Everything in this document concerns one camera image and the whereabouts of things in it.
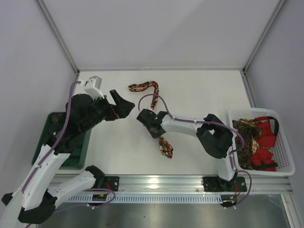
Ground colourful patterned necktie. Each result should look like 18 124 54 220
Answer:
128 80 175 160

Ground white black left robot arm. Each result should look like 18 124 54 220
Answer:
0 90 135 228

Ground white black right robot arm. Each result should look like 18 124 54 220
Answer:
136 109 237 190

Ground rolled tie in tray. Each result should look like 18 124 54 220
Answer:
51 113 65 124

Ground green divided plastic tray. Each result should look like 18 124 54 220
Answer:
31 112 91 170

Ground dark gold patterned tie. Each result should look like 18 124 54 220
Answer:
232 119 263 170

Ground red fabric tie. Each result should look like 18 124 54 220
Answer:
251 116 279 172

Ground white plastic basket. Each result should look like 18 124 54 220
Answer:
228 108 295 176

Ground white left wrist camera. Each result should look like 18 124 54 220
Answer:
80 76 104 100

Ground aluminium mounting rail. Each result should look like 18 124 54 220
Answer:
47 174 294 194

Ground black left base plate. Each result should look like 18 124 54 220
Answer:
94 176 120 191

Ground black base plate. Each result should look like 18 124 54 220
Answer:
202 176 247 192
94 176 120 191

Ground white slotted cable duct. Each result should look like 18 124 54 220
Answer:
67 193 223 204

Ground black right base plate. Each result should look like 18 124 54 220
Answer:
202 176 247 192

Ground aluminium frame post left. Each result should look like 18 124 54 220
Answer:
34 0 79 76

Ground aluminium frame post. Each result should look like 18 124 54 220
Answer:
34 0 79 76
242 0 287 74

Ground black strap in basket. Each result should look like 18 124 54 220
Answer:
267 116 281 136

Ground aluminium frame post right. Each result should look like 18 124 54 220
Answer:
242 0 287 74

